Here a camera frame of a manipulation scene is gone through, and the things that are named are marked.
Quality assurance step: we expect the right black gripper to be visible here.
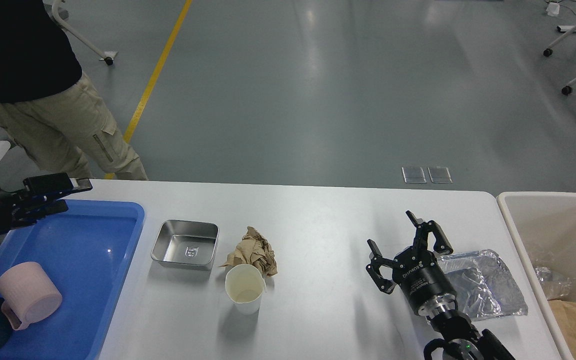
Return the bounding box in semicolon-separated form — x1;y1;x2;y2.
366;210;459;317

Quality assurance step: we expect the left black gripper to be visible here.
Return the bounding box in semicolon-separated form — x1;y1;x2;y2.
0;173;93;235

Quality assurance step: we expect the pink ribbed mug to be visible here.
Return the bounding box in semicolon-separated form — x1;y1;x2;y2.
0;261;63;331

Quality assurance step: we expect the square stainless steel tray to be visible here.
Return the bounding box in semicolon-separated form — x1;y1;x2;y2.
151;219;218;271

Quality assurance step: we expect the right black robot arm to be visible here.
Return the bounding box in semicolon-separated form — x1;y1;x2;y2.
366;210;514;360

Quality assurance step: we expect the blue plastic tray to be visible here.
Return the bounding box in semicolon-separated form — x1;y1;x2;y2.
0;199;146;360

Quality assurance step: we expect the crumpled aluminium foil tray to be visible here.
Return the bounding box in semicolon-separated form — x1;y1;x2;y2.
437;249;529;322

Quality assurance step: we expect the left floor socket plate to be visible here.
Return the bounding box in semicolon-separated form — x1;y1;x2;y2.
401;166;428;184

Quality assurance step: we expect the floor socket plate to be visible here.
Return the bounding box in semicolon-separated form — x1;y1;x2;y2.
401;166;428;184
427;166;454;184

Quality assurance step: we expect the right floor socket plate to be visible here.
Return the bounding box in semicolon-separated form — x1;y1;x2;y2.
427;166;454;184

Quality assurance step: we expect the person in beige trousers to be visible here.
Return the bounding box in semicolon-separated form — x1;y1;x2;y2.
0;0;148;181

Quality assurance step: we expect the clear plastic wrap in bin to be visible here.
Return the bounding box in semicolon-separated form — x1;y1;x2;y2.
530;250;575;300

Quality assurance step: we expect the beige plastic waste bin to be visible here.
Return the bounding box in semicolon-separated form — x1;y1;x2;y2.
497;191;576;360

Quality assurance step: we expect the crumpled brown paper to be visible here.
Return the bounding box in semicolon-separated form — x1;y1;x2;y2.
220;226;278;277

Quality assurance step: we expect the white paper cup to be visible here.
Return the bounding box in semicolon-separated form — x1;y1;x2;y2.
225;264;266;315

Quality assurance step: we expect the grey office chair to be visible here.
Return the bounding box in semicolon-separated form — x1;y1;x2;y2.
50;0;115;66

